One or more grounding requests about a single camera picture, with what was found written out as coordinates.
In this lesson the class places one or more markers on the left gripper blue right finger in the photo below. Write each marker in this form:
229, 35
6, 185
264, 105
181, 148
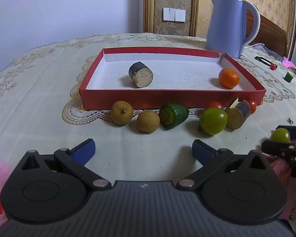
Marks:
212, 160

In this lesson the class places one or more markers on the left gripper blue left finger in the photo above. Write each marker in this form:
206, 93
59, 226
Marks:
73, 161

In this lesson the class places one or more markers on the small green tomato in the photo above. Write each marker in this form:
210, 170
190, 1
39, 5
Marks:
280, 135

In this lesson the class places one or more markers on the large green tomato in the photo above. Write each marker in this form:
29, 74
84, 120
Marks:
213, 120

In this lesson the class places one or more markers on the red cherry tomato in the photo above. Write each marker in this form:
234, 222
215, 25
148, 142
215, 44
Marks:
253, 106
273, 67
214, 104

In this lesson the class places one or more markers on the green cucumber piece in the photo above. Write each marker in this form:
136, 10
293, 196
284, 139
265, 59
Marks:
288, 77
173, 114

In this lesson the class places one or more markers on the round brown longan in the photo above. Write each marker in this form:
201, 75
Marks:
148, 121

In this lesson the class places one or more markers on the orange tangerine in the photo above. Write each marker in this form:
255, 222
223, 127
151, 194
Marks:
229, 78

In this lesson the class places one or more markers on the pink bedding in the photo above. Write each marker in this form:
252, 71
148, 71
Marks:
288, 64

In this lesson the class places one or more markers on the brown wooden headboard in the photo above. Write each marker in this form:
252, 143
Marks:
272, 36

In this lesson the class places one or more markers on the red shallow cardboard tray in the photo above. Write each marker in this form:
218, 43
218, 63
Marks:
180, 75

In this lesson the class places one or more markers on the blue electric kettle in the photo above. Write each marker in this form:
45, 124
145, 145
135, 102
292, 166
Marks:
227, 29

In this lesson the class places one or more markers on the white wall switch panel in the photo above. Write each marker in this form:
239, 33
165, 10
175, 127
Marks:
174, 15

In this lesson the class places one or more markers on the gold picture frame moulding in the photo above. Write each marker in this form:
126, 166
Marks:
153, 17

